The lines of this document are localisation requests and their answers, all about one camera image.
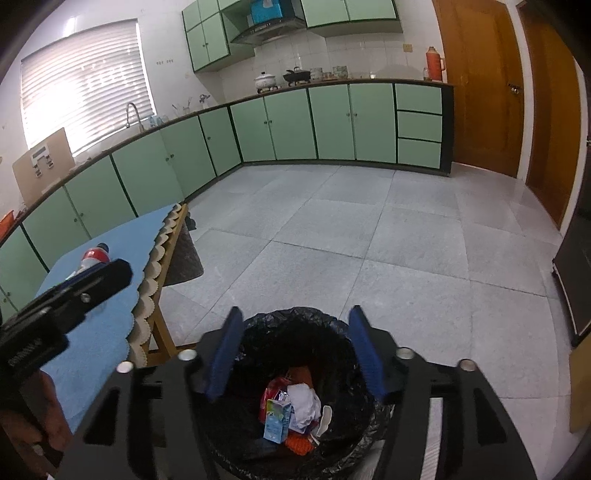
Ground black appliance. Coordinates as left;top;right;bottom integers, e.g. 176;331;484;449
551;175;591;348

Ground blue box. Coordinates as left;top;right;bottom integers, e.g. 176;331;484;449
250;0;283;26

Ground brown cardboard panel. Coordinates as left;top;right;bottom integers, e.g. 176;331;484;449
569;346;591;433

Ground plain wooden door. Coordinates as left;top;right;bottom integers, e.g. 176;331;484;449
517;7;583;229

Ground blue tablecloth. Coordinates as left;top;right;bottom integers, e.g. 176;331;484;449
34;203;183;435

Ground white window blinds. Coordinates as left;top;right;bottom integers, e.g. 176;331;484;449
21;19;155;155

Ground range hood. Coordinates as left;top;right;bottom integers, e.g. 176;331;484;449
230;17;308;46

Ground green upper cabinets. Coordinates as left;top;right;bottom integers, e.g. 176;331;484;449
181;0;404;73

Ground orange mesh scrap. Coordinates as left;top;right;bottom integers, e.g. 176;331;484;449
284;434;315;456

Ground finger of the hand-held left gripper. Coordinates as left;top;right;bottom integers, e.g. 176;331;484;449
21;258;133;334

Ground trash bin with black bag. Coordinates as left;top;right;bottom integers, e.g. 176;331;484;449
198;307;398;480

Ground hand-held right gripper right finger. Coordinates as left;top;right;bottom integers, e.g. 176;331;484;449
348;305;539;480

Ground white plastic spoon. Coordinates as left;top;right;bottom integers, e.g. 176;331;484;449
314;405;333;437

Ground white tissue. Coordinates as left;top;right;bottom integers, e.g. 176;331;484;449
287;383;321;426

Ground orange thermos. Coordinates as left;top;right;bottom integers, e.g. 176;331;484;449
425;46;448;83

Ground green cabinets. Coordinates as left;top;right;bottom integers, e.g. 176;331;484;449
0;80;455;319
181;0;404;73

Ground cardboard box on counter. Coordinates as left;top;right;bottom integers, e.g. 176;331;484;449
12;128;75;208

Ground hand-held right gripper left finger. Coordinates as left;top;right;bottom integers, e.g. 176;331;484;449
55;306;245;480

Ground green lower cabinets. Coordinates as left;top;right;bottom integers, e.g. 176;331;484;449
0;80;455;319

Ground red snack packet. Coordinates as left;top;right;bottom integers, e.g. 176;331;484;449
264;376;296;423

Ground person's left hand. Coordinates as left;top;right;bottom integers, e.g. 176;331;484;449
0;369;74;468

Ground wooden door with handle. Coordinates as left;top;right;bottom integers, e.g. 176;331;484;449
431;0;525;180

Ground blue and white drink carton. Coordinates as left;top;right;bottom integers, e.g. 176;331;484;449
263;398;293;444

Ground clear plastic bottle red label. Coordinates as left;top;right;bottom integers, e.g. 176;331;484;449
65;242;112;282

